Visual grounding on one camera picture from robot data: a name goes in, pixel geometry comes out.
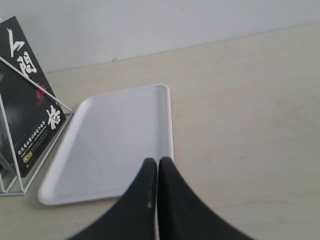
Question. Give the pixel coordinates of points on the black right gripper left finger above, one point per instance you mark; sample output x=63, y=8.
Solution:
x=132, y=217

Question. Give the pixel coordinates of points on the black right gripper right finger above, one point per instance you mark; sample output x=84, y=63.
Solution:
x=182, y=215

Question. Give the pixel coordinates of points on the black book white characters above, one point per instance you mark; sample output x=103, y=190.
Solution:
x=15, y=49

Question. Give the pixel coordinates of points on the white plastic tray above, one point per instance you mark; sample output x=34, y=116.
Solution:
x=106, y=143

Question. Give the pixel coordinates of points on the white wire book rack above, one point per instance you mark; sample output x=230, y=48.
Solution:
x=32, y=119

